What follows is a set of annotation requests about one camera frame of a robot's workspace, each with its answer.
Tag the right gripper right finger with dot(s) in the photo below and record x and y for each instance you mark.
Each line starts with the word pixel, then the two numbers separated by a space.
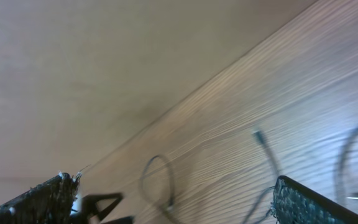
pixel 294 203

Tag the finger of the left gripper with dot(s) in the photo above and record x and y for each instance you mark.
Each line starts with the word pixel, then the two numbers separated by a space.
pixel 95 208

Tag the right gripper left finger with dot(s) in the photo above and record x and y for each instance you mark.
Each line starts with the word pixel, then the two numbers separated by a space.
pixel 49 202

